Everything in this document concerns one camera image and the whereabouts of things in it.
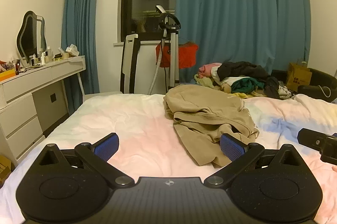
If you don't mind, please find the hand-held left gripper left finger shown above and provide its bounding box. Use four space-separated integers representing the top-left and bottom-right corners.
39 132 133 190

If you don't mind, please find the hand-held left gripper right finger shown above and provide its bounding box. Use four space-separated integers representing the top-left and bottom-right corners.
204 134 299 189

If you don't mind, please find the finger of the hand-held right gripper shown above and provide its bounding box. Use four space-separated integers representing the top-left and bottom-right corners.
297 128 337 147

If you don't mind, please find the beige garment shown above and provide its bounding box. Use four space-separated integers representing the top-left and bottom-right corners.
163 84 260 168

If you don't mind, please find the pastel bed blanket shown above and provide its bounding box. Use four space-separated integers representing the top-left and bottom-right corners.
0 92 337 224

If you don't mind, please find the black armchair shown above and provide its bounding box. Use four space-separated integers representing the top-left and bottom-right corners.
297 68 337 103

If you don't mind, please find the brown paper bag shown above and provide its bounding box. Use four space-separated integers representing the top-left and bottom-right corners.
286 59 312 91

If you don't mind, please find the dark grey garment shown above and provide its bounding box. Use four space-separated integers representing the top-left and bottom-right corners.
265 76 281 99

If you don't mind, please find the green garment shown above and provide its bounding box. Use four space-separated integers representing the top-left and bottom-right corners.
232 78 265 93

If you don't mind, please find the pale yellow cloth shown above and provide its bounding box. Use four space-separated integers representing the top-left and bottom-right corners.
194 74 219 87

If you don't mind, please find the black garment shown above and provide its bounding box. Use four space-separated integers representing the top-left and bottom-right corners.
217 61 269 81

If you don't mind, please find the pink garment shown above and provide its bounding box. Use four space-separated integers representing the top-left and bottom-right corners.
199 63 223 78

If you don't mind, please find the white and black chair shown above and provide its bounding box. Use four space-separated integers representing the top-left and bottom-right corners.
83 34 141 103

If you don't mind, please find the white dressing table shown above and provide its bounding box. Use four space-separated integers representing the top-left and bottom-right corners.
0 55 86 166

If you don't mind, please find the tissue box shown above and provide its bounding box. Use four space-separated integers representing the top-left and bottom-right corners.
64 44 80 57

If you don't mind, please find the red box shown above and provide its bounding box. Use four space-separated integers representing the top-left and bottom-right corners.
155 42 199 69

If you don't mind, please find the cardboard box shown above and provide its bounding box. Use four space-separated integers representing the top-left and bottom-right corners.
0 155 15 188

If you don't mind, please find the group of cosmetic bottles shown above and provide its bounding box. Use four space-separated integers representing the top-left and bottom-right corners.
28 46 70 66

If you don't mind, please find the orange box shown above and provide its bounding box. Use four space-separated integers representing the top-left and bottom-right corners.
0 68 16 82

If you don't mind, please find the wide teal curtain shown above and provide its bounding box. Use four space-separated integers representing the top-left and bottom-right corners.
175 0 311 87

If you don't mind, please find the narrow teal curtain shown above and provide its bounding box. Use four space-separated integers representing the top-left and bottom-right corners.
61 0 127 94

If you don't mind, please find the wavy framed mirror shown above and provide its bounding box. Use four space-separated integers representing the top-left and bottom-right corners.
16 11 47 67

